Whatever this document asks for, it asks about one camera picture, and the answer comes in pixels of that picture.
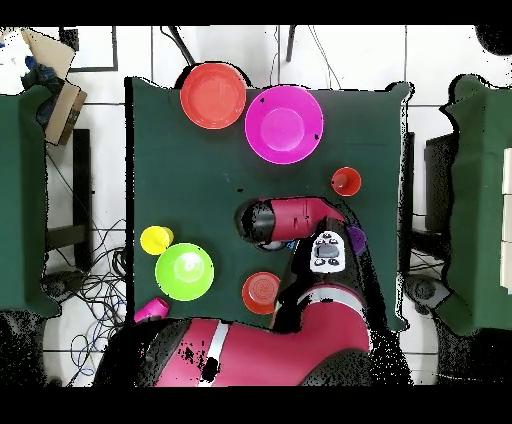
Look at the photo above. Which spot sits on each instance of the large pink bowl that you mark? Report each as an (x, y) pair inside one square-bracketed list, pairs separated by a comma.
[(284, 124)]

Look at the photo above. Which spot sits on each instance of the green bowl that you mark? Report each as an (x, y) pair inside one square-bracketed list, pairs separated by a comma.
[(184, 272)]

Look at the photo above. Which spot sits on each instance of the large shallow orange bowl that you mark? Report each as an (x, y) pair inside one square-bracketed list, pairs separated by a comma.
[(212, 96)]

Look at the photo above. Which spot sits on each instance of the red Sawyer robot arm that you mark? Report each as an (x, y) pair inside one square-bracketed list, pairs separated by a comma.
[(300, 348)]

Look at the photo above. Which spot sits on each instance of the dark green table cloth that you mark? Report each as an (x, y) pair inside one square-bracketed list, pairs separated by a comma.
[(192, 180)]

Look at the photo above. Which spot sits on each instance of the small orange bowl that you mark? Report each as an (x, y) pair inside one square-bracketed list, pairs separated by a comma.
[(258, 294)]

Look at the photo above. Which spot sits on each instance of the orange cup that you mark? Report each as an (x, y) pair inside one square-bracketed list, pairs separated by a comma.
[(347, 182)]

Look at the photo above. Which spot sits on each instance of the purple cup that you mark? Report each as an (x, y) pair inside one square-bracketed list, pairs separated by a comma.
[(357, 239)]

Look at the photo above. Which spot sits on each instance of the yellow cup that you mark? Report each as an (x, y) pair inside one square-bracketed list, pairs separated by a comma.
[(155, 240)]

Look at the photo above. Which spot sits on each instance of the pink cup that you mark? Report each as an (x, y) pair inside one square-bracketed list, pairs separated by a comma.
[(152, 308)]

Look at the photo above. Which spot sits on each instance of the black box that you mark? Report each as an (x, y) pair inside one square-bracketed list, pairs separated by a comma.
[(440, 180)]

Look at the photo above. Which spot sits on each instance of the brown cardboard box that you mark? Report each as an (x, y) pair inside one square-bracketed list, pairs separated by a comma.
[(66, 112)]

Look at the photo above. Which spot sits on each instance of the green cloth covered table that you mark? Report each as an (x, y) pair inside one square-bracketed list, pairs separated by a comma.
[(20, 200), (476, 200)]

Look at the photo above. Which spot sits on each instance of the white boxes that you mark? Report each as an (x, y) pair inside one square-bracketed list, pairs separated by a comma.
[(508, 220)]

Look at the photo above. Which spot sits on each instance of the beige board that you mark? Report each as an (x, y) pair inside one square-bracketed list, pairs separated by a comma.
[(50, 50)]

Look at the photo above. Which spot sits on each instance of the black stool frame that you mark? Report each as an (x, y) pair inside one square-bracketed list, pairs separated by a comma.
[(82, 180)]

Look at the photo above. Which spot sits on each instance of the black camera tripod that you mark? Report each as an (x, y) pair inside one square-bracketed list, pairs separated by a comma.
[(182, 46)]

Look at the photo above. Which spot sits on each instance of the black floor frame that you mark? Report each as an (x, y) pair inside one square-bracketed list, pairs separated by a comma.
[(92, 70)]

